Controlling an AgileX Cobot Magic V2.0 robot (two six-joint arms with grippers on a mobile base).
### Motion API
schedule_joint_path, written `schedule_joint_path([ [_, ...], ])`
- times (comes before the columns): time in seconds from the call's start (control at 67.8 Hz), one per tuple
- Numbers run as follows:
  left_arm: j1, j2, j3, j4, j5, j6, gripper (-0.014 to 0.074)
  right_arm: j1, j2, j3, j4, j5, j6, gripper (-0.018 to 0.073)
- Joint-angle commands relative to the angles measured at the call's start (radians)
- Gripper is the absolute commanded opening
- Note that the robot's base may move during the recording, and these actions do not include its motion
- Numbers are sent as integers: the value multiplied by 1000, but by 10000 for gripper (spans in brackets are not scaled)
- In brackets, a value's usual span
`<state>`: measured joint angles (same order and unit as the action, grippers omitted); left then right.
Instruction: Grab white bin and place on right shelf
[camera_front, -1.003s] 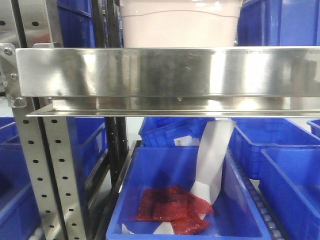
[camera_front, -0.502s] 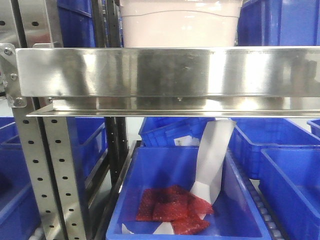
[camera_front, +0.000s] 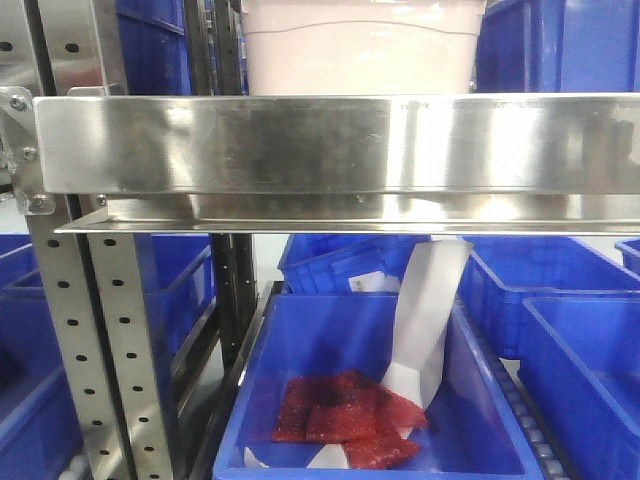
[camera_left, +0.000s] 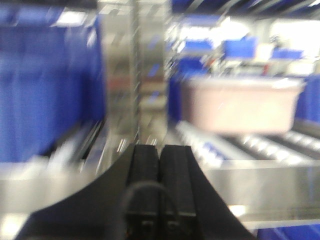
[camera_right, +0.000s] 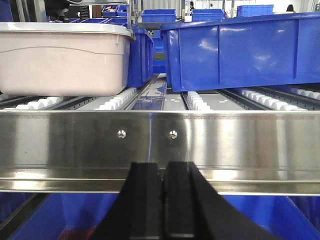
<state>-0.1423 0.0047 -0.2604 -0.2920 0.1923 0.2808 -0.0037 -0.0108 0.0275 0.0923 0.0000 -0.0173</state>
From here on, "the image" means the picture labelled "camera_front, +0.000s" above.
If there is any blue bin far right edge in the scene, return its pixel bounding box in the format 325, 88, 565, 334
615, 237, 640, 275

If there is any white paper strip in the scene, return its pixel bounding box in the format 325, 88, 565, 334
242, 239, 473, 471

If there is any blue bin front right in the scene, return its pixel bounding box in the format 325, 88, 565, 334
519, 298, 639, 479

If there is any black rear shelf post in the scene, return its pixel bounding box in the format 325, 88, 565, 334
183, 1, 257, 371

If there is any blue bin rear centre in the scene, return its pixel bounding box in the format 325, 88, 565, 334
278, 234, 431, 293

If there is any stainless steel shelf rail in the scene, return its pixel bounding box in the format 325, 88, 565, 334
34, 94, 639, 235

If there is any blue bin rear right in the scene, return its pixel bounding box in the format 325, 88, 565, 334
458, 235, 639, 360

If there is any blue bin upper right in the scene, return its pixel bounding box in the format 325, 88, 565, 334
476, 1, 639, 93

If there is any red mesh pad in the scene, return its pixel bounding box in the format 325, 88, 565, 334
272, 369, 429, 470

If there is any perforated steel shelf post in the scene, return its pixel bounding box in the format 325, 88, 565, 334
1, 1, 185, 479

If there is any blue bin front centre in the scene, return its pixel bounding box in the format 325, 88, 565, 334
213, 294, 543, 479

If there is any blue bin upper left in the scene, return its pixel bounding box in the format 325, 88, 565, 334
116, 0, 192, 95

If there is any blue bin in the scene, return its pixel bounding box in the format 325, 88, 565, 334
1, 233, 215, 372
519, 298, 639, 479
1, 297, 82, 479
458, 235, 639, 360
476, 1, 639, 93
213, 294, 543, 479
278, 234, 431, 293
116, 0, 192, 95

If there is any blue bin left rear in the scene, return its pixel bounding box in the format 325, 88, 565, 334
1, 233, 215, 372

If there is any blue bin left front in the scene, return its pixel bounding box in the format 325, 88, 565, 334
1, 297, 82, 479

